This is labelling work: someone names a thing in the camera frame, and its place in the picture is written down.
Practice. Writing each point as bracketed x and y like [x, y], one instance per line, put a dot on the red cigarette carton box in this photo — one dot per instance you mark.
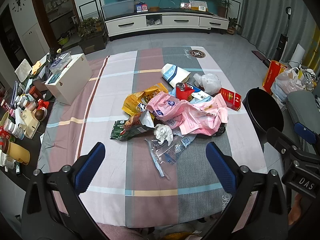
[233, 100]

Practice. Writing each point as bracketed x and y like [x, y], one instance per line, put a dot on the dark planter with plants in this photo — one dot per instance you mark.
[93, 35]

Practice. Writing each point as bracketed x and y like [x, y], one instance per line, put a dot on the yellow chips bag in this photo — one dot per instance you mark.
[137, 102]

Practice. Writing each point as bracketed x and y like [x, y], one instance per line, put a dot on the pink plastic mailer bag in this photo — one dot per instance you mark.
[199, 118]

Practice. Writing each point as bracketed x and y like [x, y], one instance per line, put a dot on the wall clock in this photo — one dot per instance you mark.
[18, 5]

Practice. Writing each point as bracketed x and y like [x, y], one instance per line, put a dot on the green wafer snack bag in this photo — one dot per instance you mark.
[137, 124]

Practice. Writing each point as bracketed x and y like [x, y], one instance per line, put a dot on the black round trash bin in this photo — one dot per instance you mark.
[263, 112]

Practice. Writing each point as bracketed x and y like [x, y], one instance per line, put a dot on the white tissue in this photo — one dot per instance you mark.
[163, 133]

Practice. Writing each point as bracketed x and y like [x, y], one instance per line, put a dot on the white tv cabinet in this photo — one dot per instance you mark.
[136, 23]

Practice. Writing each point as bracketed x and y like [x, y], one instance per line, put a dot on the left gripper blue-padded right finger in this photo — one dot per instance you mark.
[268, 216]

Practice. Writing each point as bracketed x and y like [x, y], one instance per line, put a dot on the black upright vacuum cleaner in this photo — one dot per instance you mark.
[280, 50]

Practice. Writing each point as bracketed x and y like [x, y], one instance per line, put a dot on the clear plastic zip bag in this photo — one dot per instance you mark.
[164, 154]

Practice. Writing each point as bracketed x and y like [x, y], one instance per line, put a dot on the white medicine bottle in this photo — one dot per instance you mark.
[16, 131]

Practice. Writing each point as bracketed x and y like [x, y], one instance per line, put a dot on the grey window curtains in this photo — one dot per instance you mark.
[263, 21]

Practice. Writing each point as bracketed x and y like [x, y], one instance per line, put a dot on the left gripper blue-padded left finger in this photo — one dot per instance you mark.
[52, 208]

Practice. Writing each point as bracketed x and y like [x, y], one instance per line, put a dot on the potted plant by cabinet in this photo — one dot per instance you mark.
[233, 25]

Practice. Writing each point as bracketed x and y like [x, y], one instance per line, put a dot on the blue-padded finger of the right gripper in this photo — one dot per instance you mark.
[305, 133]

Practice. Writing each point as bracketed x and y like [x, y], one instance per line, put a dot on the clear plastic organizer box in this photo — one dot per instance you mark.
[60, 63]

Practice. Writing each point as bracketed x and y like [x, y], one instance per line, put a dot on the yellow paper cup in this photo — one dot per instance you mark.
[16, 151]

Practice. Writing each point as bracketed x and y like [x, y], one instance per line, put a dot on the red orange shopping bag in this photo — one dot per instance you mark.
[275, 68]

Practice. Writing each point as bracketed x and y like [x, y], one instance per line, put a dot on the pink white plastic bag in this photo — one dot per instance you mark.
[286, 83]

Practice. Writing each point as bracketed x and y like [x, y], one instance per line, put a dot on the potted plant on cabinet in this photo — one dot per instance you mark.
[222, 7]

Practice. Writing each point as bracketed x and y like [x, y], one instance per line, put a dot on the red snack wrapper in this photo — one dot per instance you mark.
[184, 91]

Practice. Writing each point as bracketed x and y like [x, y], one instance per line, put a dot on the grey sofa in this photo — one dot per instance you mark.
[301, 107]

